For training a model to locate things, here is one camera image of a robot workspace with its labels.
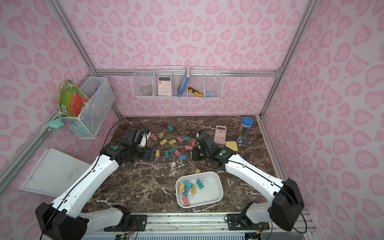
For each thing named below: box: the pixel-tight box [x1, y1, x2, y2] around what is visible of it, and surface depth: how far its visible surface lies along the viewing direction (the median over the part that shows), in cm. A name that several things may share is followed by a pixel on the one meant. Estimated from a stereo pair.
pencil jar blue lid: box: [236, 116, 254, 144], surface depth 95 cm
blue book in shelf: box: [177, 66, 190, 97], surface depth 90 cm
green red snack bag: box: [58, 79, 90, 118], surface depth 73 cm
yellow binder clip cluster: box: [179, 182, 197, 195], surface depth 84 cm
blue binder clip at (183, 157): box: [178, 154, 188, 161], surface depth 98 cm
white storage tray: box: [175, 171, 224, 209], surface depth 84 cm
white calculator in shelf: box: [158, 76, 172, 96], surface depth 97 cm
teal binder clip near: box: [183, 179, 193, 189], surface depth 85 cm
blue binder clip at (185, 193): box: [183, 186, 189, 197], surface depth 83 cm
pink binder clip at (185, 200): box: [182, 195, 191, 207], surface depth 80 cm
